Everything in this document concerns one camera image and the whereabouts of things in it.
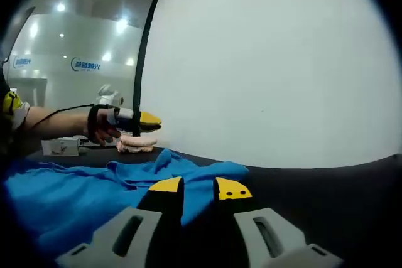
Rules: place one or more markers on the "blue cloth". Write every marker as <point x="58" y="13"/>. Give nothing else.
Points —
<point x="78" y="192"/>

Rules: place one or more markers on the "person in patterned shirt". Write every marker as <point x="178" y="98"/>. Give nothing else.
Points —
<point x="11" y="108"/>

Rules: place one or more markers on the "black door frame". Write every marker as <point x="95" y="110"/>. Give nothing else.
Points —
<point x="143" y="54"/>

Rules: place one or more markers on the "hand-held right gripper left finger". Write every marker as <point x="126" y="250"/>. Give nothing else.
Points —
<point x="125" y="239"/>

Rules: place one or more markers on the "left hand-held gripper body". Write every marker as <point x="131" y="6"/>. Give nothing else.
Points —
<point x="108" y="93"/>

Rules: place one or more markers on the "pink folded cloth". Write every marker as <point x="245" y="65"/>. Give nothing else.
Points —
<point x="136" y="144"/>

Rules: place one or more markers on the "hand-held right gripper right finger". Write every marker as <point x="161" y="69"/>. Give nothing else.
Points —
<point x="273" y="239"/>

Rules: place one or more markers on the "person's left hand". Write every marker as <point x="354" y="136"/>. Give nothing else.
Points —
<point x="103" y="130"/>

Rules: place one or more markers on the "white cardboard box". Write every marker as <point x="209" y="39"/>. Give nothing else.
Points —
<point x="61" y="147"/>

